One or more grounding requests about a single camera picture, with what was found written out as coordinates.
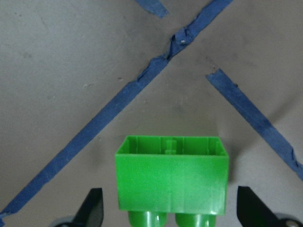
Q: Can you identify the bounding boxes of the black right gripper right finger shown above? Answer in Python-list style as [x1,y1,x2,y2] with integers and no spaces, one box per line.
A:
[237,186,281,227]

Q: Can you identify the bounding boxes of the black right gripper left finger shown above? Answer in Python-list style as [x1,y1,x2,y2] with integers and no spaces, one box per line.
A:
[70,188,104,227]

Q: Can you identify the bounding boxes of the green toy block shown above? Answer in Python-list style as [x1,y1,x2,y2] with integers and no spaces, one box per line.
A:
[115,135,229,227]

